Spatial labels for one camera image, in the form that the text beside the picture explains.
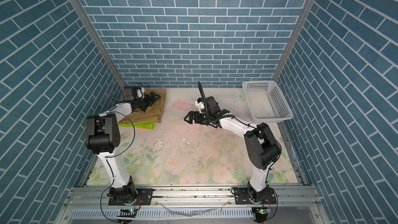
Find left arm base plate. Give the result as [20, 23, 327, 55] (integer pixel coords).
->
[107, 188, 153, 206]

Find aluminium front rail frame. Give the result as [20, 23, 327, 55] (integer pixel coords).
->
[56, 184, 328, 224]

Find neon green shorts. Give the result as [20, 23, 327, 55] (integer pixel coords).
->
[118, 121, 156, 130]

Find aluminium corner post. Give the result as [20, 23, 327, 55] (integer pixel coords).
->
[272, 0, 315, 82]
[68, 0, 126, 89]

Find aluminium corner post left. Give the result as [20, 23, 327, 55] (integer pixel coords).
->
[68, 0, 126, 89]

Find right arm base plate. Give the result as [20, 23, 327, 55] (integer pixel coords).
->
[231, 186, 277, 205]

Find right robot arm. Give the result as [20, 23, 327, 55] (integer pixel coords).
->
[184, 110, 282, 195]

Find tan brown shorts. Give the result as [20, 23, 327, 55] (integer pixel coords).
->
[116, 87, 166, 124]

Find black corrugated cable right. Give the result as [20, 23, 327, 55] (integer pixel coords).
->
[197, 80, 208, 113]

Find white plastic laundry basket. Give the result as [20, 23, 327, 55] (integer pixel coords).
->
[242, 80, 294, 123]

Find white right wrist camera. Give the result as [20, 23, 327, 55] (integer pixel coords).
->
[195, 96, 221, 115]

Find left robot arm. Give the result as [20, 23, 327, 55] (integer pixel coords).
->
[86, 87, 166, 200]

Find aluminium corner post right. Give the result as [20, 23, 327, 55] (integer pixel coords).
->
[272, 0, 315, 82]

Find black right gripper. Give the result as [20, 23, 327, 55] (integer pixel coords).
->
[184, 110, 213, 125]

